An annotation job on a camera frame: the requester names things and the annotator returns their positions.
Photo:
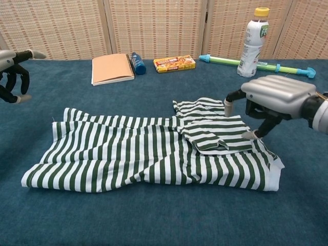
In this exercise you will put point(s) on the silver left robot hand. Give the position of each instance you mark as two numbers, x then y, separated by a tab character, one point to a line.
7	57

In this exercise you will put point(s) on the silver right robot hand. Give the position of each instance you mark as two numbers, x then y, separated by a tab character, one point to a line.
276	94

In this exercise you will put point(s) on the green white striped T-shirt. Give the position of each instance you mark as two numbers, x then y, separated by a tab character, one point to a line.
123	153

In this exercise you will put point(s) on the white bottle yellow cap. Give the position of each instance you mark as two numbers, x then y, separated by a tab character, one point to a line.
251	48

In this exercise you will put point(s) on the green blue water squirter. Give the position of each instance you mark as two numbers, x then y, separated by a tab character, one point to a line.
220	60

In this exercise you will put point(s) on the tan spiral notebook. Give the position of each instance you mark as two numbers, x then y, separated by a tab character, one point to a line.
111	68

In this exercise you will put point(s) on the yellow curry box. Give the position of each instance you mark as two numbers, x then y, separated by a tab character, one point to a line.
174	64

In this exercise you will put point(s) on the small blue bottle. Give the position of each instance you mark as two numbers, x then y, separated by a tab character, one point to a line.
138	65

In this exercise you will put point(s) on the bamboo folding screen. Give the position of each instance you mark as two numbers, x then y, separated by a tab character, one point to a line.
153	28

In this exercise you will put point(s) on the blue carpet table cover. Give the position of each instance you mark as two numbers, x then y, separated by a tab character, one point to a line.
153	217

